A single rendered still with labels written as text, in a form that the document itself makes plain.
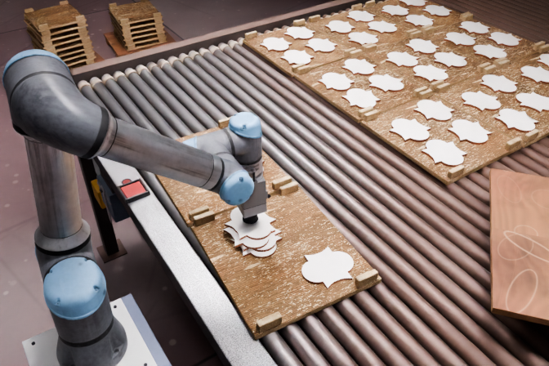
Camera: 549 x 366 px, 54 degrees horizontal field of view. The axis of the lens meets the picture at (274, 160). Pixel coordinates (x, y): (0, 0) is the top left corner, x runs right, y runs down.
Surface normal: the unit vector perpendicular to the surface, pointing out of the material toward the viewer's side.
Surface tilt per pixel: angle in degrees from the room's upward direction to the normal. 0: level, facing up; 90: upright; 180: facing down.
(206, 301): 0
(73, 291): 6
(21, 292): 0
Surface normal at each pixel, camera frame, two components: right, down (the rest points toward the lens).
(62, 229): 0.44, 0.51
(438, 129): -0.01, -0.80
